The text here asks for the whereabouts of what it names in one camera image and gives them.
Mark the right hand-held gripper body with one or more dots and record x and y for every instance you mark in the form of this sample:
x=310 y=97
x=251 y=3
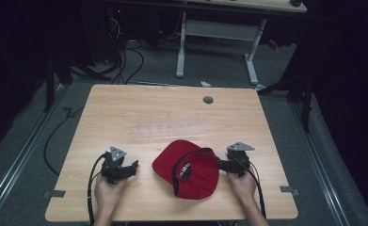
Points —
x=238 y=160

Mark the red baseball cap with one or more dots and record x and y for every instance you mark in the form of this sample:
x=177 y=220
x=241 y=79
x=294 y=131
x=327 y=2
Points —
x=188 y=171

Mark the person's right hand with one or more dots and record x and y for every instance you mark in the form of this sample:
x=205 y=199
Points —
x=243 y=186

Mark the person's left hand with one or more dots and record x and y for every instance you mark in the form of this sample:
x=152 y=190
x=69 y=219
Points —
x=108 y=191

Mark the grey tape piece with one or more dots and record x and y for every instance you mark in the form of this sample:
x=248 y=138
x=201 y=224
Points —
x=289 y=190
x=54 y=194

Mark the round grey table grommet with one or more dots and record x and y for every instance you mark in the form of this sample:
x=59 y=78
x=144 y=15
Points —
x=208 y=100

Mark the white scrap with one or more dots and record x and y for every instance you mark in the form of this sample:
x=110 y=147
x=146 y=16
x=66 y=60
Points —
x=205 y=83

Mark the black stand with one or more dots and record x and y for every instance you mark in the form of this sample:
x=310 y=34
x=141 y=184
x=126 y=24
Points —
x=54 y=78
x=297 y=91

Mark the red object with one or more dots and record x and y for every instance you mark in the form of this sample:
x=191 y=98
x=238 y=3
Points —
x=273 y=44

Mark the metal floor rail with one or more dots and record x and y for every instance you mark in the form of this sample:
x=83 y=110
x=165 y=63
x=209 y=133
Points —
x=319 y=163
x=18 y=157

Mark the white metal desk frame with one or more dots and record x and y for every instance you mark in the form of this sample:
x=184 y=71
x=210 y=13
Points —
x=217 y=31

